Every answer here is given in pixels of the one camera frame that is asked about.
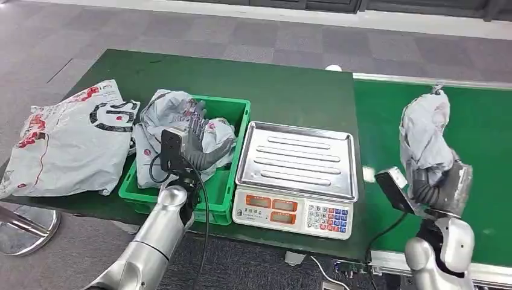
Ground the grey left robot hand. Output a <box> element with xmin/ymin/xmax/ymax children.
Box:
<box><xmin>182</xmin><ymin>100</ymin><xmax>235</xmax><ymax>172</ymax></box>

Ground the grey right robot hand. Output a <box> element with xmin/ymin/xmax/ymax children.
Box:
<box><xmin>411</xmin><ymin>150</ymin><xmax>475</xmax><ymax>218</ymax></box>

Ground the grey parcel bag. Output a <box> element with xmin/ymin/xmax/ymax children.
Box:
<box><xmin>133</xmin><ymin>89</ymin><xmax>238</xmax><ymax>190</ymax></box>
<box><xmin>399</xmin><ymin>85</ymin><xmax>457</xmax><ymax>187</ymax></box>

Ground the green plastic crate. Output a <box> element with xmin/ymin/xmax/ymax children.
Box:
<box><xmin>118</xmin><ymin>94</ymin><xmax>252</xmax><ymax>226</ymax></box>

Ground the green conveyor belt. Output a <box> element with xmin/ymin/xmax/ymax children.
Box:
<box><xmin>353</xmin><ymin>72</ymin><xmax>512</xmax><ymax>288</ymax></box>

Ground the steel scale pan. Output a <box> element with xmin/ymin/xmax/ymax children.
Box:
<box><xmin>235</xmin><ymin>121</ymin><xmax>359</xmax><ymax>204</ymax></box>

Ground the white electronic weighing scale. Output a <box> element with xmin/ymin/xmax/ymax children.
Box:
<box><xmin>232</xmin><ymin>187</ymin><xmax>354</xmax><ymax>240</ymax></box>

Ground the black terminal block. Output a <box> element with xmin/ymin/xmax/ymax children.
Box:
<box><xmin>334</xmin><ymin>260</ymin><xmax>370</xmax><ymax>278</ymax></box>

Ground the large white printed parcel bag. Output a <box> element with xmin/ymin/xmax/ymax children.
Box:
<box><xmin>0</xmin><ymin>79</ymin><xmax>141</xmax><ymax>200</ymax></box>

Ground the chrome round stand base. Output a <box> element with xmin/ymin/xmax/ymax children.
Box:
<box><xmin>0</xmin><ymin>205</ymin><xmax>62</xmax><ymax>257</ymax></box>

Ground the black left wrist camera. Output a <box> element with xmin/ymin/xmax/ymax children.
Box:
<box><xmin>159</xmin><ymin>127</ymin><xmax>191</xmax><ymax>174</ymax></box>

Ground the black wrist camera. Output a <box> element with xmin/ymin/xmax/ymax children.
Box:
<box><xmin>159</xmin><ymin>127</ymin><xmax>191</xmax><ymax>174</ymax></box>
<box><xmin>374</xmin><ymin>167</ymin><xmax>419</xmax><ymax>216</ymax></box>

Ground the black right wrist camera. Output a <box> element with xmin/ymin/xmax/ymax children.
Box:
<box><xmin>374</xmin><ymin>167</ymin><xmax>419</xmax><ymax>216</ymax></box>

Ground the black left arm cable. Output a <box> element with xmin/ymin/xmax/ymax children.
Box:
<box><xmin>149</xmin><ymin>153</ymin><xmax>210</xmax><ymax>290</ymax></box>

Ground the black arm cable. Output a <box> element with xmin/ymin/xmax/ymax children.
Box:
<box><xmin>149</xmin><ymin>153</ymin><xmax>210</xmax><ymax>290</ymax></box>
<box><xmin>364</xmin><ymin>212</ymin><xmax>409</xmax><ymax>290</ymax></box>

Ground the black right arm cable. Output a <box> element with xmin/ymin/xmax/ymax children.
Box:
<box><xmin>364</xmin><ymin>212</ymin><xmax>409</xmax><ymax>290</ymax></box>

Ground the white table bracket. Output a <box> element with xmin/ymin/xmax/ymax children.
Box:
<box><xmin>284</xmin><ymin>251</ymin><xmax>307</xmax><ymax>266</ymax></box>

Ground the white cable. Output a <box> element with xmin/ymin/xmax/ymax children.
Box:
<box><xmin>311</xmin><ymin>256</ymin><xmax>351</xmax><ymax>290</ymax></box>

